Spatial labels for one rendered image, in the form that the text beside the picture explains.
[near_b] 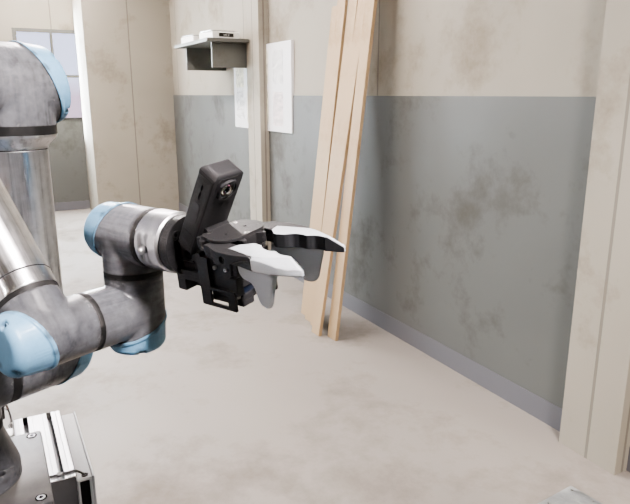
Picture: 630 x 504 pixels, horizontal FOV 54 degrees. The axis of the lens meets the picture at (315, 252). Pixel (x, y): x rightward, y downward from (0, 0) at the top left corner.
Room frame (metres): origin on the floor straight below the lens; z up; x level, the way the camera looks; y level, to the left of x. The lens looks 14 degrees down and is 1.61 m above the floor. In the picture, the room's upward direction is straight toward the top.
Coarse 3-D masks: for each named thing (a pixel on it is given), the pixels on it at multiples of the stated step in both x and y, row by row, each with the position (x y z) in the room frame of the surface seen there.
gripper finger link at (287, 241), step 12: (276, 228) 0.67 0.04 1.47; (288, 228) 0.67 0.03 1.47; (300, 228) 0.66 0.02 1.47; (276, 240) 0.65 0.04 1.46; (288, 240) 0.65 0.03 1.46; (300, 240) 0.65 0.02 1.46; (312, 240) 0.64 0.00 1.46; (324, 240) 0.63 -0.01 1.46; (336, 240) 0.63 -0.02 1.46; (288, 252) 0.66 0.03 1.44; (300, 252) 0.66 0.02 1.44; (312, 252) 0.65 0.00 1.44; (300, 264) 0.66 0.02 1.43; (312, 264) 0.66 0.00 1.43; (312, 276) 0.66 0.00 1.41
